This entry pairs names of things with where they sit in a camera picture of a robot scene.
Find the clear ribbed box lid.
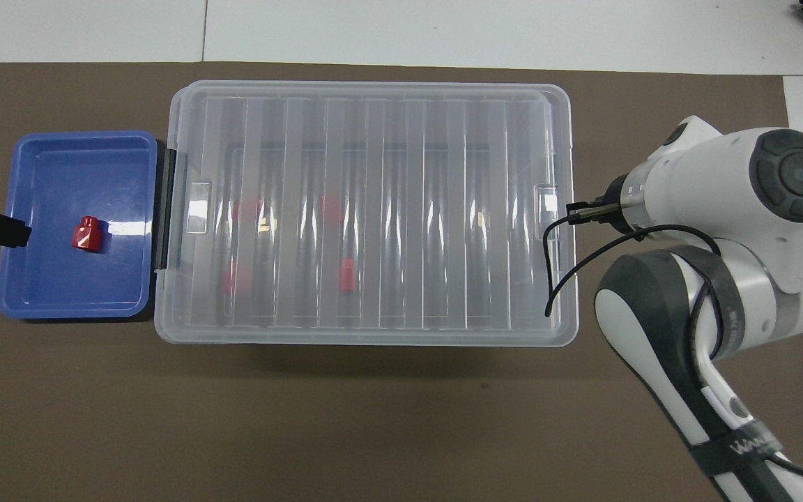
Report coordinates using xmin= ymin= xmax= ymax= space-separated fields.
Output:
xmin=154 ymin=80 xmax=579 ymax=347

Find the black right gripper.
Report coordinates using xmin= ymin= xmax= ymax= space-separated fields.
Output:
xmin=567 ymin=174 xmax=634 ymax=231

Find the blue plastic tray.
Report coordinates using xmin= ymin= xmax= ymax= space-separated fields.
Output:
xmin=0 ymin=130 xmax=158 ymax=320

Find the brown table mat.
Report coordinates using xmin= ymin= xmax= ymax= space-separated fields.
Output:
xmin=0 ymin=61 xmax=803 ymax=502

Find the black box latch handle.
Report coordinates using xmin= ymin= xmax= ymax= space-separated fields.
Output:
xmin=156 ymin=148 xmax=179 ymax=271

